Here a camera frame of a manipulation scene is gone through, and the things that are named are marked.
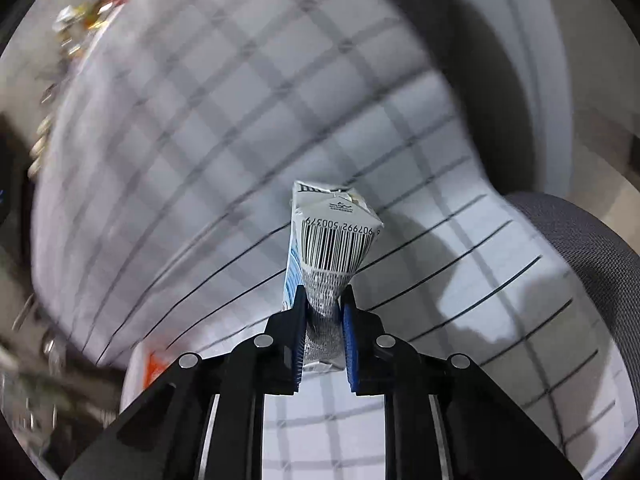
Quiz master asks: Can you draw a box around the white blue milk carton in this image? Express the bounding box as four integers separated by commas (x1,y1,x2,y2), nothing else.
283,181,384,370

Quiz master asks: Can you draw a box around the white black-grid cloth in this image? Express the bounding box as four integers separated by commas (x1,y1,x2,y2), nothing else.
32,0,636,479

